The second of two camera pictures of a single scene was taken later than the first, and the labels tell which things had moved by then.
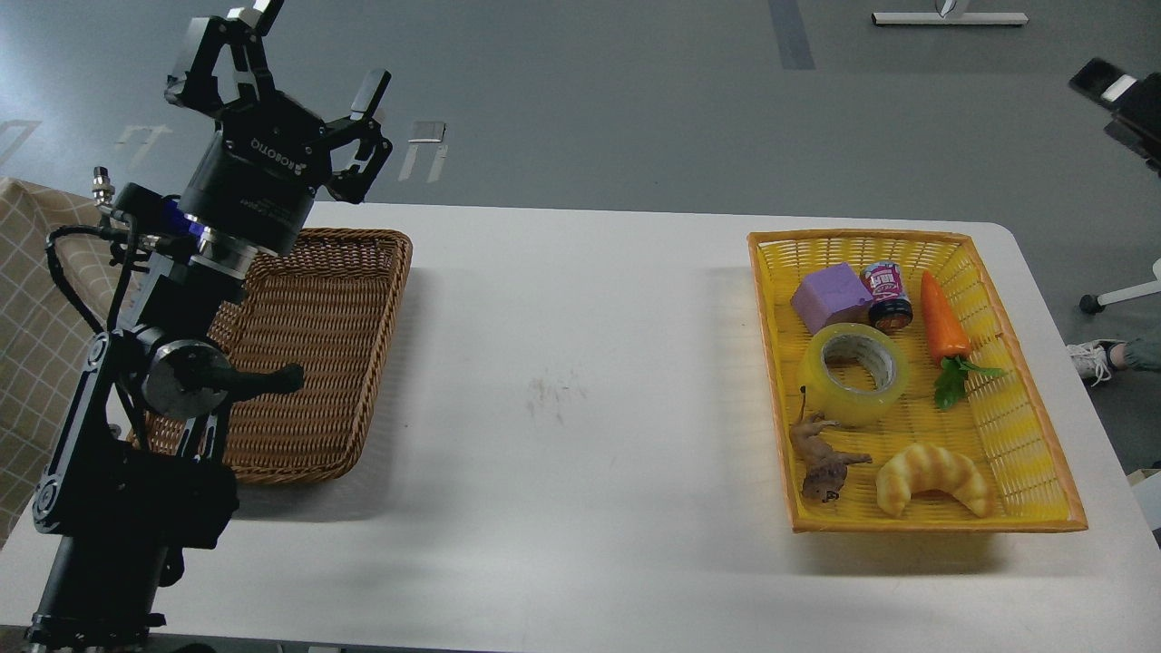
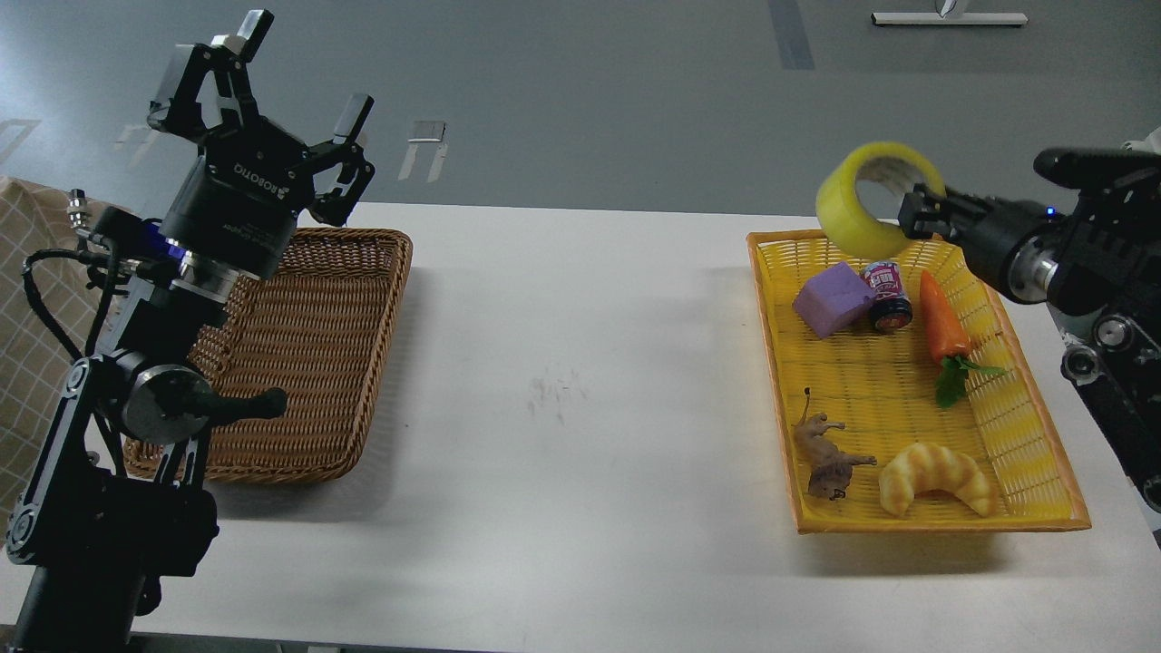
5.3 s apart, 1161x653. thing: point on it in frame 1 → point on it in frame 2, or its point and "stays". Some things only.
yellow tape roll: (843, 408) → (843, 217)
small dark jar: (891, 309) stays
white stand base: (934, 18) stays
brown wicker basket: (326, 304) stays
